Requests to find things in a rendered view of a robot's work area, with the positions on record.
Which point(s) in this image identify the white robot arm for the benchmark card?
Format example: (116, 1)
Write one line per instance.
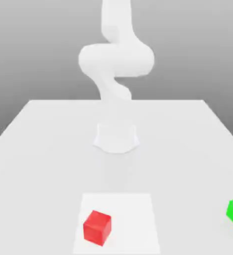
(116, 59)

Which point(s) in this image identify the small red cube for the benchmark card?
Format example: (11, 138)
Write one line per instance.
(96, 228)

